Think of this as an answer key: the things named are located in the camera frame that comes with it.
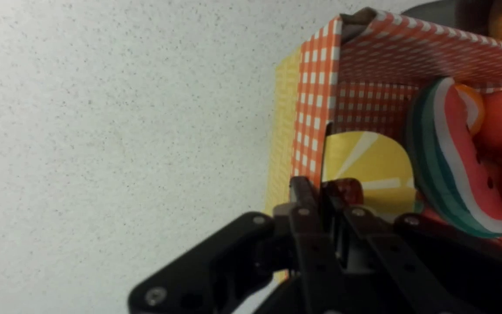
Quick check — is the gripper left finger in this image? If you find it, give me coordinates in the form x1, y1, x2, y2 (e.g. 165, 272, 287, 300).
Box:
128, 176, 344, 314

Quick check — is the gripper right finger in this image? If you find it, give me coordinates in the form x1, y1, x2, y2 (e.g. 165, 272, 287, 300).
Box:
321, 181, 502, 314

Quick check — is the orange checkered cardboard box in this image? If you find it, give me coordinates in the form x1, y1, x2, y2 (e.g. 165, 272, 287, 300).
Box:
265, 7, 502, 284

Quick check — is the toy watermelon slice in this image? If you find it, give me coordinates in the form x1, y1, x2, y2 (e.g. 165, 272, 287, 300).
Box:
406, 77, 502, 239

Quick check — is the dark red round toy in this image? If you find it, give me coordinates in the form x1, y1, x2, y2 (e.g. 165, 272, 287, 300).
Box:
325, 177, 365, 206

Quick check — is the yellow toy lemon slice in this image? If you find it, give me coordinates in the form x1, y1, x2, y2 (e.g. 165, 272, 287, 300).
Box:
322, 130, 418, 215

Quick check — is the toy orange slice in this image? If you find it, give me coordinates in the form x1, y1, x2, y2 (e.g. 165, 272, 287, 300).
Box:
454, 84, 486, 137

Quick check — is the red toy strawberry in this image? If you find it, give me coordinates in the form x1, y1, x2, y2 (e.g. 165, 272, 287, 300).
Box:
472, 83, 502, 152

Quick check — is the dark grey round dish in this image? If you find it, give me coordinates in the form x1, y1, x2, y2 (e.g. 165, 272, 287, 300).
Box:
401, 0, 494, 32

